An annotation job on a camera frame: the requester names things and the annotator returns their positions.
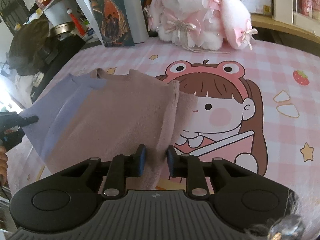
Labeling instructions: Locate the white bookshelf frame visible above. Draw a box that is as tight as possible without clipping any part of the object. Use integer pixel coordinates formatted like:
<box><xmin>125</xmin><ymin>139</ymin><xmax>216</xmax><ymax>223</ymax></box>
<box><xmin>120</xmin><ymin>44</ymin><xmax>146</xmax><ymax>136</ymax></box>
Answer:
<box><xmin>42</xmin><ymin>0</ymin><xmax>151</xmax><ymax>46</ymax></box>

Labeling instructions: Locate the red tassel ornament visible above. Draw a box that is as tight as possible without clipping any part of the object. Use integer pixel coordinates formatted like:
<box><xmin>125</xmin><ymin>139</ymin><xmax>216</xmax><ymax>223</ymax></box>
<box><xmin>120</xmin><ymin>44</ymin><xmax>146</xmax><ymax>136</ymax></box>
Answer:
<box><xmin>67</xmin><ymin>9</ymin><xmax>86</xmax><ymax>36</ymax></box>

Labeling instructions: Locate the Harry Potter book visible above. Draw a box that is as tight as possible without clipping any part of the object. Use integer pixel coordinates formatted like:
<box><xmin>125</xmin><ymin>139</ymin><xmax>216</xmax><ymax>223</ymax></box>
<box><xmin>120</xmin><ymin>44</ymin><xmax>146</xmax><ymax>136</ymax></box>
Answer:
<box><xmin>90</xmin><ymin>0</ymin><xmax>135</xmax><ymax>47</ymax></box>

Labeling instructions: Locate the pink cartoon table mat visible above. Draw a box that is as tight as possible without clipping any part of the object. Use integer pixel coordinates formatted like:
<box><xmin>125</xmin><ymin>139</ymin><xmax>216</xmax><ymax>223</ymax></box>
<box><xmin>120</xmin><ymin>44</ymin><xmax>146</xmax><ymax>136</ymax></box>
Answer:
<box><xmin>8</xmin><ymin>38</ymin><xmax>319</xmax><ymax>209</ymax></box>

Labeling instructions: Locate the purple and mauve sweater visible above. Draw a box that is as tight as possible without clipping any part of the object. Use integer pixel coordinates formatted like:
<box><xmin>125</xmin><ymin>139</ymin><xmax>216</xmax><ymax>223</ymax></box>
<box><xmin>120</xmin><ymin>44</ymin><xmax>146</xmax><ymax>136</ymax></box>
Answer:
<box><xmin>21</xmin><ymin>69</ymin><xmax>197</xmax><ymax>190</ymax></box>

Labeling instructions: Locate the olive green cloth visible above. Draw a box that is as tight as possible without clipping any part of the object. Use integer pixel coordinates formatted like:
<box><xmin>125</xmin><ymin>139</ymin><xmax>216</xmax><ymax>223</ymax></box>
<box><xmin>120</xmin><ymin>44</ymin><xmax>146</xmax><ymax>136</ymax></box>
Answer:
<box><xmin>7</xmin><ymin>18</ymin><xmax>49</xmax><ymax>76</ymax></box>

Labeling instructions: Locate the metal bowl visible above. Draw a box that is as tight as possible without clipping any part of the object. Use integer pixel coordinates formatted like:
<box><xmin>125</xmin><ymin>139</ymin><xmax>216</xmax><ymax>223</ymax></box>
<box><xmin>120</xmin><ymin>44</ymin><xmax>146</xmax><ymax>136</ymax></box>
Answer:
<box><xmin>49</xmin><ymin>21</ymin><xmax>75</xmax><ymax>41</ymax></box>

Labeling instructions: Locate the pink white plush bunny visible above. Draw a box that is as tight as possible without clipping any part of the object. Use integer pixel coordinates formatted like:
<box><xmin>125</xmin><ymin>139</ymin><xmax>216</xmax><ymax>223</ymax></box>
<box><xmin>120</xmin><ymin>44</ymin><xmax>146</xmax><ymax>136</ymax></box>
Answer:
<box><xmin>144</xmin><ymin>0</ymin><xmax>258</xmax><ymax>51</ymax></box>

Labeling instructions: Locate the white storage box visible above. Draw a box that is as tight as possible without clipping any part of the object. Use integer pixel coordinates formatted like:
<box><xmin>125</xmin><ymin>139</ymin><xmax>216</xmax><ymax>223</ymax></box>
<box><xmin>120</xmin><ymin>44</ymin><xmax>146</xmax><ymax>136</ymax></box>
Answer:
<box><xmin>272</xmin><ymin>0</ymin><xmax>293</xmax><ymax>24</ymax></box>

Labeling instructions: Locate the wooden shelf board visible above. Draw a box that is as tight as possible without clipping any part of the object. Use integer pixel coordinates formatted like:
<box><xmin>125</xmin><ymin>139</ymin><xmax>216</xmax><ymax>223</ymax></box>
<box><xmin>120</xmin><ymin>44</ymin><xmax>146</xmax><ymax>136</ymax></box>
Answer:
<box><xmin>251</xmin><ymin>14</ymin><xmax>319</xmax><ymax>44</ymax></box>

